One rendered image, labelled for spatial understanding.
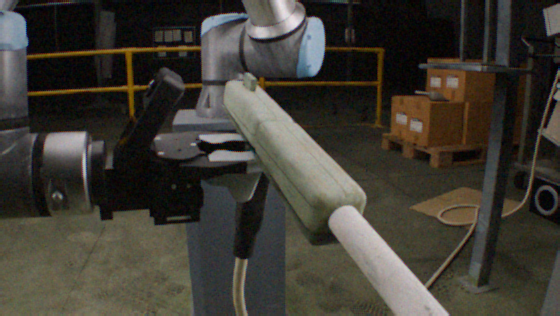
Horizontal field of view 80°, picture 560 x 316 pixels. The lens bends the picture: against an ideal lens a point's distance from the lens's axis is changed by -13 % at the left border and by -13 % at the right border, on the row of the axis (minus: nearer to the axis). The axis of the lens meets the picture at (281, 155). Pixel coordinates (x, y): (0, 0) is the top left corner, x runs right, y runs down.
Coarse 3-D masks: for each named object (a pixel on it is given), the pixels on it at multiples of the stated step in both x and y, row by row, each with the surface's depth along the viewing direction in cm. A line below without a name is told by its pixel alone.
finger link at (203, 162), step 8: (192, 160) 39; (200, 160) 40; (208, 160) 40; (232, 160) 40; (240, 160) 41; (184, 168) 38; (192, 168) 38; (200, 168) 38; (208, 168) 39; (216, 168) 39; (224, 168) 39; (232, 168) 40; (240, 168) 41; (192, 176) 39; (200, 176) 39; (208, 176) 39; (216, 176) 39
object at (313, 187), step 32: (224, 96) 52; (256, 96) 47; (256, 128) 41; (288, 128) 39; (288, 160) 33; (320, 160) 33; (256, 192) 46; (288, 192) 32; (320, 192) 28; (352, 192) 29; (256, 224) 49; (320, 224) 28; (352, 224) 26; (352, 256) 25; (384, 256) 23; (384, 288) 22; (416, 288) 21
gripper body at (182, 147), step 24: (96, 144) 38; (168, 144) 41; (192, 144) 42; (96, 168) 36; (144, 168) 39; (168, 168) 39; (96, 192) 37; (120, 192) 40; (144, 192) 41; (168, 192) 40; (192, 192) 41; (168, 216) 42; (192, 216) 42
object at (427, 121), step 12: (408, 108) 318; (420, 108) 303; (432, 108) 293; (444, 108) 297; (456, 108) 301; (408, 120) 319; (420, 120) 304; (432, 120) 295; (444, 120) 300; (456, 120) 304; (408, 132) 321; (420, 132) 305; (432, 132) 298; (444, 132) 302; (456, 132) 307; (420, 144) 307; (432, 144) 301; (444, 144) 305
